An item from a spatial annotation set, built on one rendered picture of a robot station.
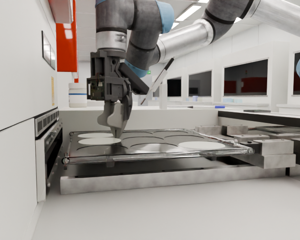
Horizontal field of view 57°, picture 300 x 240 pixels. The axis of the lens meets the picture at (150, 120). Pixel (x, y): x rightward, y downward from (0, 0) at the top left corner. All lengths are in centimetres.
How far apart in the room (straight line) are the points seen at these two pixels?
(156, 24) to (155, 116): 32
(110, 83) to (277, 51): 498
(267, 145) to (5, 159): 52
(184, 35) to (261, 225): 64
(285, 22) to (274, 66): 440
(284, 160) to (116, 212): 38
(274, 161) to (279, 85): 486
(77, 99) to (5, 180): 85
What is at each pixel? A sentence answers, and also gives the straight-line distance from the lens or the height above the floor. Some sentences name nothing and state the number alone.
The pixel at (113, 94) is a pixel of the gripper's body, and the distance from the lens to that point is 66.
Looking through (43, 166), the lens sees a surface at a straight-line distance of 45.
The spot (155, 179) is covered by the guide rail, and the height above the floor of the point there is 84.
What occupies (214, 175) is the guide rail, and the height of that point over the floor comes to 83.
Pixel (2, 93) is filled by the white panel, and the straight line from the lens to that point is 27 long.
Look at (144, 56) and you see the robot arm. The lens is 77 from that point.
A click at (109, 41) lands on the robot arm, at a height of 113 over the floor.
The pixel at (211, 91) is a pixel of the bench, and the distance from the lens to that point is 735.
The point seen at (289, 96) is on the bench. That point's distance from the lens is 504.
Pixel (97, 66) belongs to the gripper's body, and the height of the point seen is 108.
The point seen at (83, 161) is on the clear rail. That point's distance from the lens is 49.
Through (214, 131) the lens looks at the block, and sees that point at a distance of 94.
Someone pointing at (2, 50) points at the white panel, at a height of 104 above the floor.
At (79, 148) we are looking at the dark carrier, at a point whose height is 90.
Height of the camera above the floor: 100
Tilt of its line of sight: 5 degrees down
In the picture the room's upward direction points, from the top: straight up
